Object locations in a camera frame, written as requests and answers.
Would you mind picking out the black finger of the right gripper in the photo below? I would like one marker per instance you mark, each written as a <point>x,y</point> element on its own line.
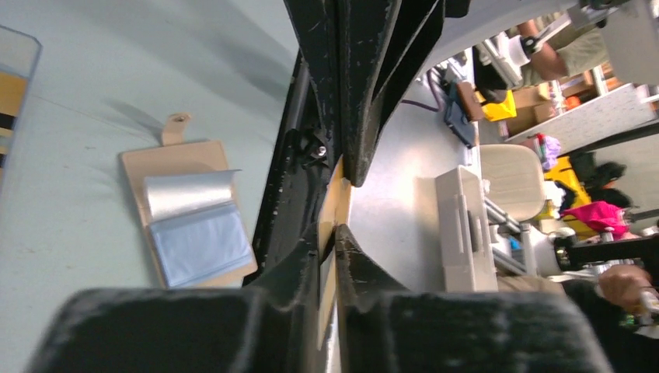
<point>313,23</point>
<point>382,46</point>

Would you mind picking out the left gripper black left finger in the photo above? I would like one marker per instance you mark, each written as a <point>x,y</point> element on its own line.
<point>270,325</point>

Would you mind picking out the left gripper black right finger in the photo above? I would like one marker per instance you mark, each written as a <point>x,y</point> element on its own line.
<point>385,327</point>

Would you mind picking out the orange credit card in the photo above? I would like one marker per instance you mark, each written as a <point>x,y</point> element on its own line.
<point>335,211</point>

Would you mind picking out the clear plastic card box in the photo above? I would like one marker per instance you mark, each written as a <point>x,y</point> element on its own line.
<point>20,54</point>

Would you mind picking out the orange credit cards stack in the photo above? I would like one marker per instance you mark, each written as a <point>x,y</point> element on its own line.
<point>13,93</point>

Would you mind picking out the grey plastic case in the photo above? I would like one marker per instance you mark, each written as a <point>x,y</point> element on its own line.
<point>466,255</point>

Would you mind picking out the beige office chair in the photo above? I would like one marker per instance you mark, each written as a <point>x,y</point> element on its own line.
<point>515,179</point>

